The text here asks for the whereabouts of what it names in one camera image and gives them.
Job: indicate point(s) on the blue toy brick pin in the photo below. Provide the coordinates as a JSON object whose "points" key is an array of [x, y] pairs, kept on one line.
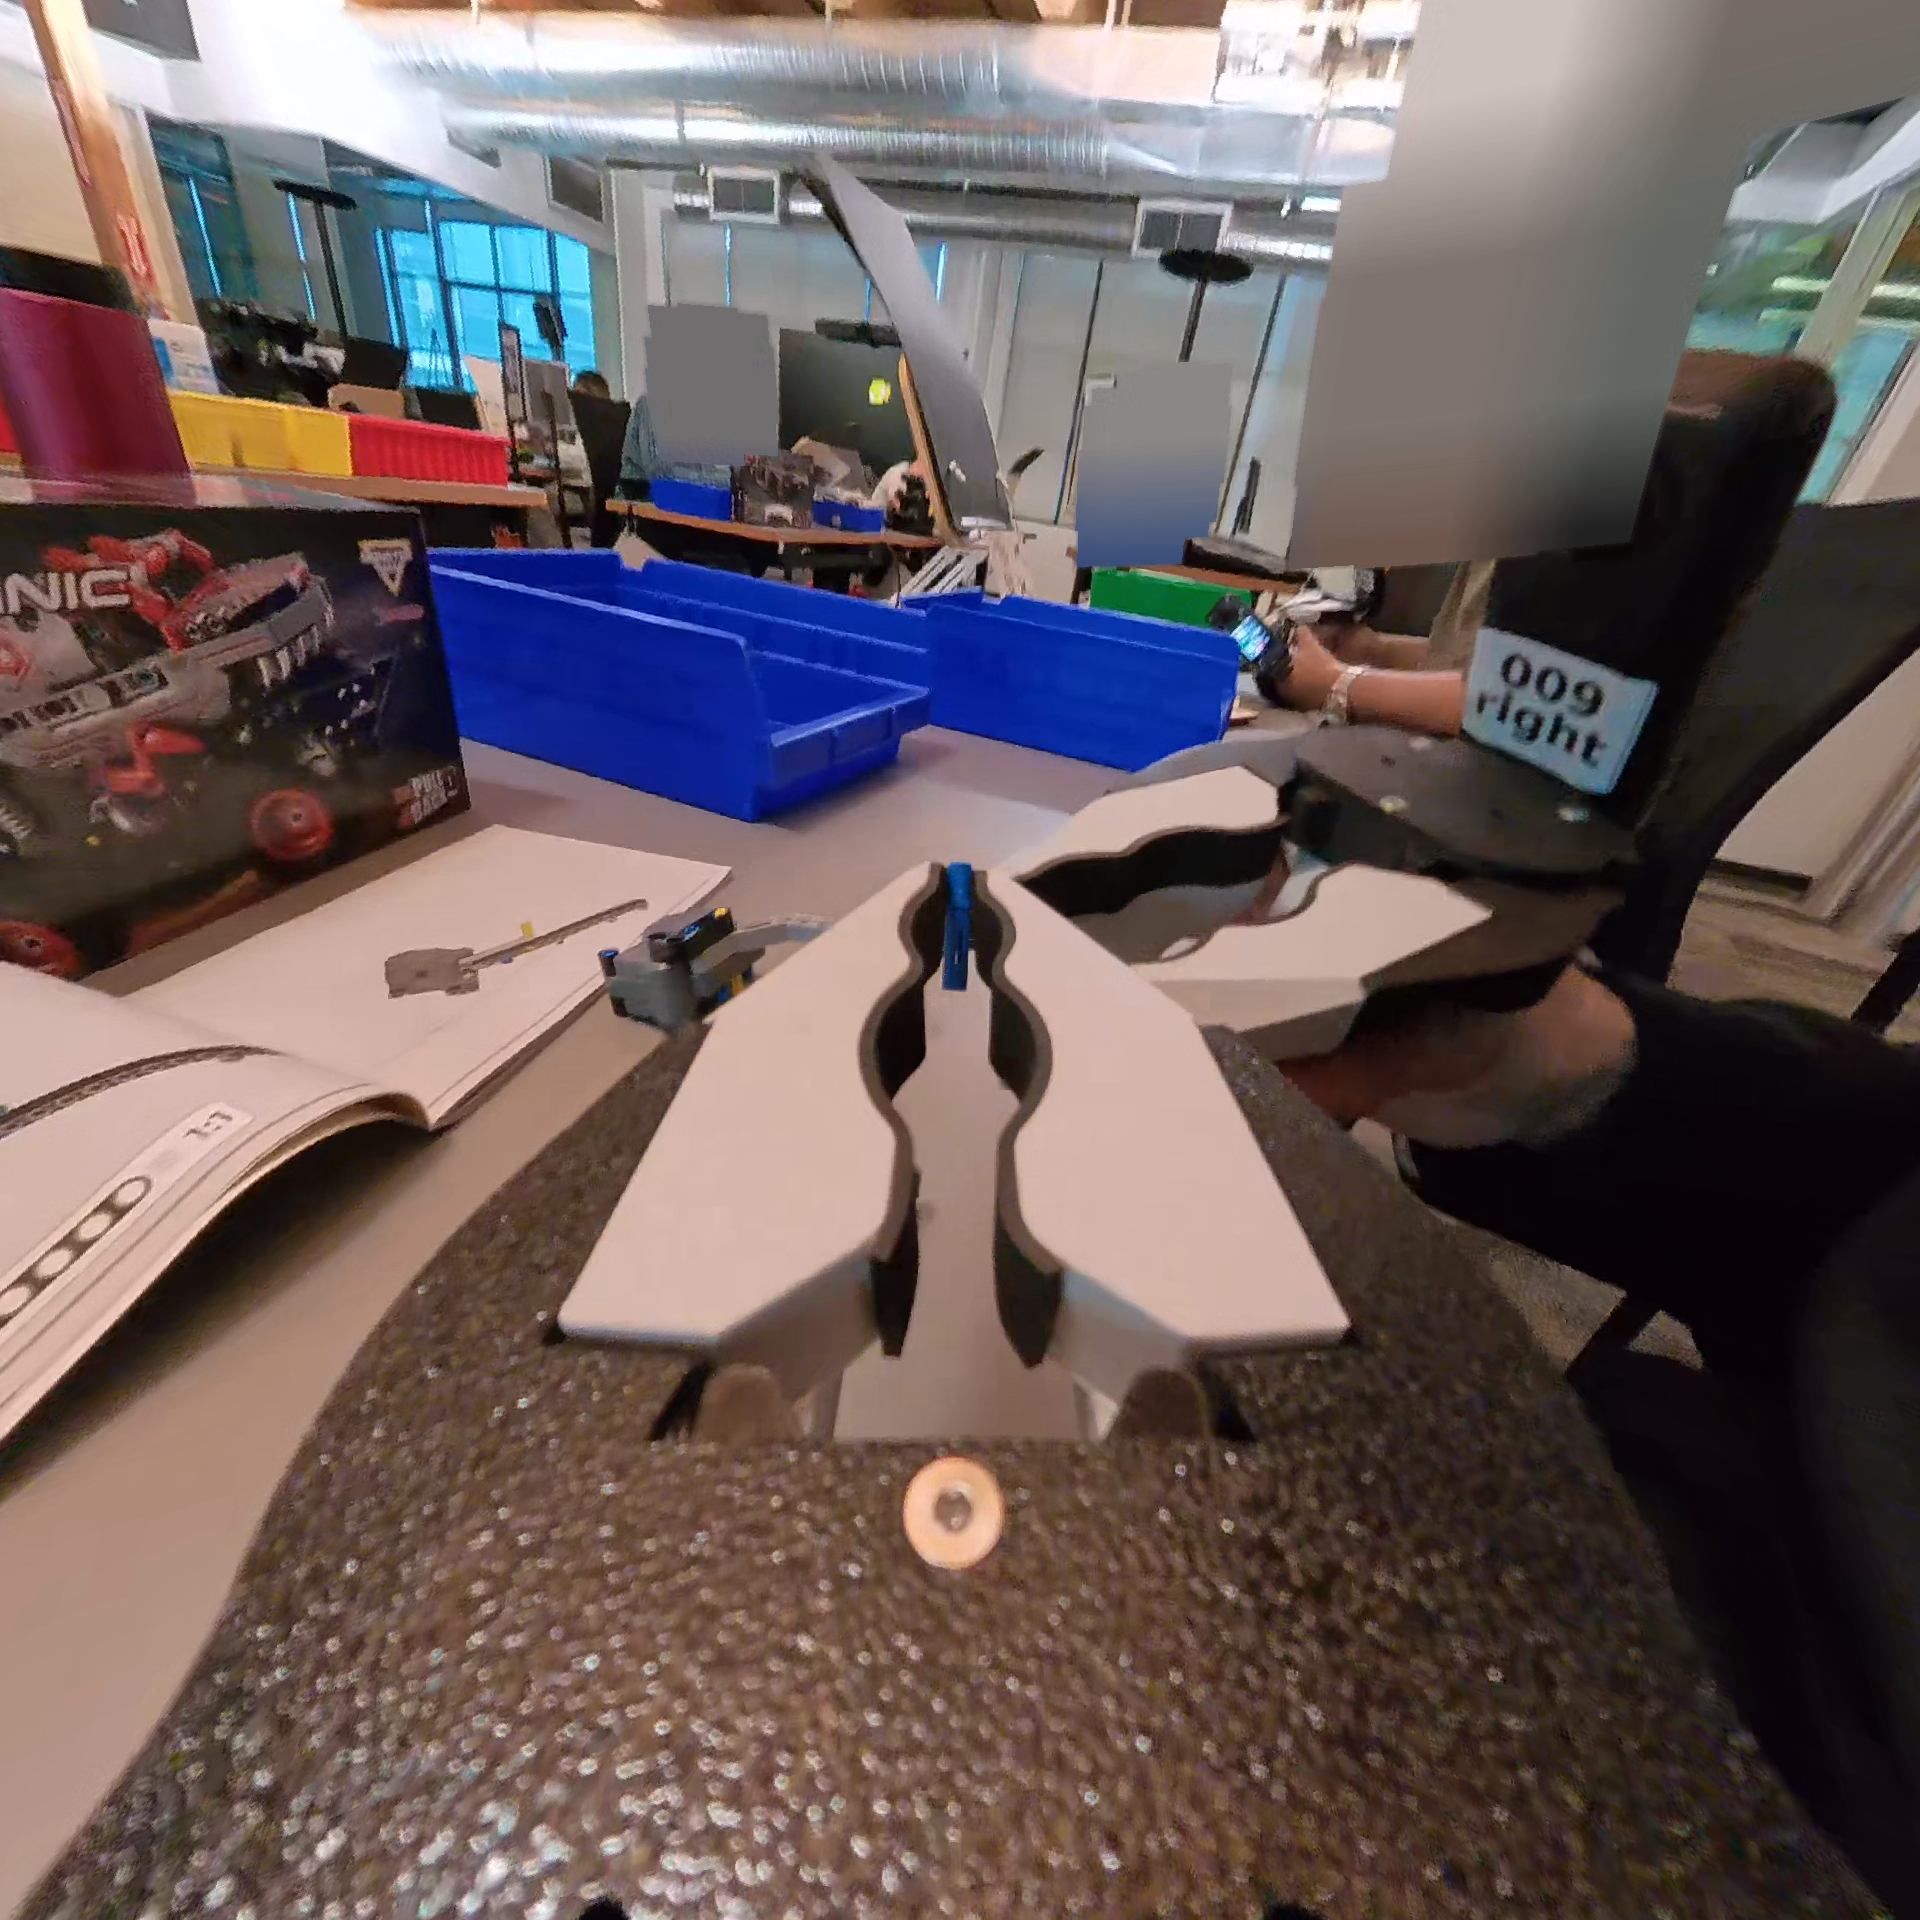
{"points": [[956, 930]]}

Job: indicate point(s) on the long blue plastic bin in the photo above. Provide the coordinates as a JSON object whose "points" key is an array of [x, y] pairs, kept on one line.
{"points": [[629, 674]]}

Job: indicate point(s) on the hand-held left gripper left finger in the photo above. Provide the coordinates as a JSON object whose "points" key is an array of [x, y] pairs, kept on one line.
{"points": [[751, 1154]]}

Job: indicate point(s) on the green box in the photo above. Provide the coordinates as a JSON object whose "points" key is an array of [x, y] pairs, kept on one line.
{"points": [[1161, 593]]}

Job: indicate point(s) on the silver ventilation duct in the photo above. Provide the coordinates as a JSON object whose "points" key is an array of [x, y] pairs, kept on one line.
{"points": [[839, 75]]}

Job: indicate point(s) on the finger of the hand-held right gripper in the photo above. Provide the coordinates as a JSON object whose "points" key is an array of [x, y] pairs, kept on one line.
{"points": [[1350, 938], [1156, 825]]}

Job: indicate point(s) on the maroon container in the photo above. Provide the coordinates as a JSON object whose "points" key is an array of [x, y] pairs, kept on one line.
{"points": [[76, 381]]}

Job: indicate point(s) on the short blue plastic bin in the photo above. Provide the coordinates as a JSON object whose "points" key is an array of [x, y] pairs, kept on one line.
{"points": [[1080, 674]]}

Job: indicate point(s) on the person's right hand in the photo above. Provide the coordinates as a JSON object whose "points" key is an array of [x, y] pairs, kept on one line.
{"points": [[1470, 1065]]}

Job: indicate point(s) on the grey toy brick assembly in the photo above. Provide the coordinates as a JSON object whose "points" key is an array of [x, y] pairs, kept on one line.
{"points": [[668, 973]]}

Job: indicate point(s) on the red plastic bin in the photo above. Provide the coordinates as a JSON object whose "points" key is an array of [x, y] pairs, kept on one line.
{"points": [[429, 450]]}

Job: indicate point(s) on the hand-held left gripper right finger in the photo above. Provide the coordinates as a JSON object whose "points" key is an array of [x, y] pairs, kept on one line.
{"points": [[1161, 1170]]}

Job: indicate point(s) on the open instruction booklet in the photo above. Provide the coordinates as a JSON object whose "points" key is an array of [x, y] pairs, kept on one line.
{"points": [[452, 960]]}

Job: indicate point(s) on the monster truck toy box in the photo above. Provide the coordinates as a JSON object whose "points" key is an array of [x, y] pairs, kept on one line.
{"points": [[196, 721]]}

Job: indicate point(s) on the dark computer monitor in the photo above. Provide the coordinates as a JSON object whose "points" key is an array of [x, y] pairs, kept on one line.
{"points": [[839, 397]]}

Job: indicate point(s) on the leaning grey board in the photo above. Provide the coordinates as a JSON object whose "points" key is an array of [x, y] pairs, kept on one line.
{"points": [[939, 376]]}

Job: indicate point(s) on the yellow plastic bin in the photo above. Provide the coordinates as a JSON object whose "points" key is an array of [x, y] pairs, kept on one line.
{"points": [[254, 432]]}

